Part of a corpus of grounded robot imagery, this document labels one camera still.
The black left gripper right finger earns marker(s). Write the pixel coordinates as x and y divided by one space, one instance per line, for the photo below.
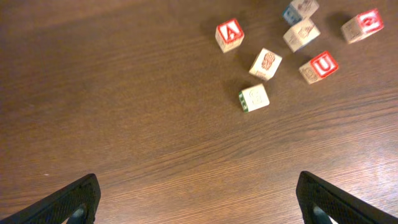
322 202

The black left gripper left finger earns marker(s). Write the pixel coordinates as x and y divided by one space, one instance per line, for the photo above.
74 203

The red letter U block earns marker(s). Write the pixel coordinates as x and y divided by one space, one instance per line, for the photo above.
319 67

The ice cream number four block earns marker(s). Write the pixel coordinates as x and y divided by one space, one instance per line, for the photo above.
301 34

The red number nine block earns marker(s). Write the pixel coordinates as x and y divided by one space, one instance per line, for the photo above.
362 26

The green edged number five block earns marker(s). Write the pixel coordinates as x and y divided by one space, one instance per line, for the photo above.
253 98

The pineapple picture wooden block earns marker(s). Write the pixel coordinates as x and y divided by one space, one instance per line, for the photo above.
265 64

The red letter A block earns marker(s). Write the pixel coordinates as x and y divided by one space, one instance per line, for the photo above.
229 35

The blue edged wooden block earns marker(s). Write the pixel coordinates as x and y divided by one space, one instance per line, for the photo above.
299 10

